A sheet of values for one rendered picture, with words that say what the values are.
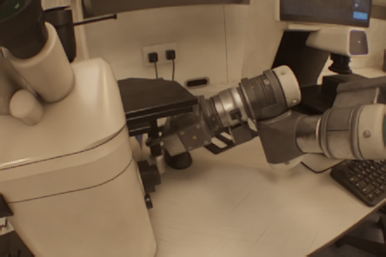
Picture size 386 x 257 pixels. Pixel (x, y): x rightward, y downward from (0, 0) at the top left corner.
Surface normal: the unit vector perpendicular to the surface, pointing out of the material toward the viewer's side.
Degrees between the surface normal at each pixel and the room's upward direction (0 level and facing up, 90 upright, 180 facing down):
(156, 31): 90
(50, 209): 91
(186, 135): 90
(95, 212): 91
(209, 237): 0
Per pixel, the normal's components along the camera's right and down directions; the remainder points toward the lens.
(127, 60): 0.34, 0.40
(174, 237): -0.07, -0.89
